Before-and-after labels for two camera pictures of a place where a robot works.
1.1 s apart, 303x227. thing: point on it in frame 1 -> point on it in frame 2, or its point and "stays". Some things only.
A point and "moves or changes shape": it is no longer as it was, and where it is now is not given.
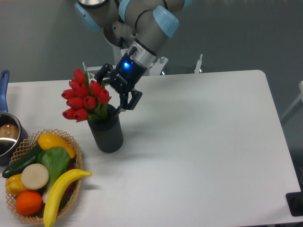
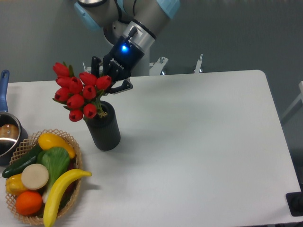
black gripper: (124, 78) -> (118, 63)
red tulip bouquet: (85, 101) moves or changes shape
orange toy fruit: (28, 203) stays
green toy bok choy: (56, 160) stays
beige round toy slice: (35, 176) stays
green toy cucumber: (16, 168) stays
